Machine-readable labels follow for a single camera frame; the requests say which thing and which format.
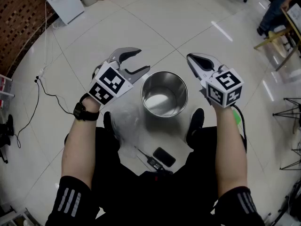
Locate person's right forearm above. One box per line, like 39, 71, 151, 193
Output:
213, 104, 247, 199

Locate grey storage crate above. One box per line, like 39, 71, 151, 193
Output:
0, 205, 40, 226

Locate person's black striped shirt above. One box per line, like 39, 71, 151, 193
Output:
46, 170, 266, 226

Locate black folded stand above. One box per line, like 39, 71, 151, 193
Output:
0, 114, 15, 164

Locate white shelf rack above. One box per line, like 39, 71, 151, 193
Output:
0, 73, 15, 117

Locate person's left black shoe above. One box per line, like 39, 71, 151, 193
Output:
103, 111, 118, 136

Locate person's black shoe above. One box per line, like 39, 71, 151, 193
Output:
186, 107, 205, 145
103, 111, 118, 136

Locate person's black trousers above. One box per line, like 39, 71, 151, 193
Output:
64, 126, 247, 226

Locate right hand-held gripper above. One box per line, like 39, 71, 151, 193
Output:
186, 52, 245, 109

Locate stainless steel bucket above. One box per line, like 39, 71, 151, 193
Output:
140, 70, 189, 118

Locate person's left forearm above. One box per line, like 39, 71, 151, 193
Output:
61, 94, 102, 190

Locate clear plastic bag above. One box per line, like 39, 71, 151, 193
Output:
110, 100, 151, 159

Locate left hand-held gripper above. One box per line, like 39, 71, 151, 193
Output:
88, 47, 151, 106

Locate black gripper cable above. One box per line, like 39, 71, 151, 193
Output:
231, 104, 247, 154

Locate white power cable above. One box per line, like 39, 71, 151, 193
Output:
42, 0, 59, 70

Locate white water dispenser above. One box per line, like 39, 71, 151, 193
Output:
36, 0, 85, 25

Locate wooden stool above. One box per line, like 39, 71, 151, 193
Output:
253, 7, 301, 72

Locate black power adapter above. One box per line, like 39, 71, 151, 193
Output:
147, 158, 165, 171

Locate white power strip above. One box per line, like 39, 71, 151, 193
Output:
35, 67, 46, 80

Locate green floor tape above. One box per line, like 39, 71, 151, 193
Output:
232, 109, 242, 127

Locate black smartphone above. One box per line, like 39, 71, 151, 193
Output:
152, 146, 176, 168

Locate black floor cable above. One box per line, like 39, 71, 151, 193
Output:
14, 79, 40, 149
40, 80, 76, 115

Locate black smartwatch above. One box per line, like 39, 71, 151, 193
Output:
73, 94, 100, 121

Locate black tripod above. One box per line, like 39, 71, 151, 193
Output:
272, 97, 301, 134
279, 147, 301, 170

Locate person's right black shoe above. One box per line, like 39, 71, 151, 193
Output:
186, 107, 205, 145

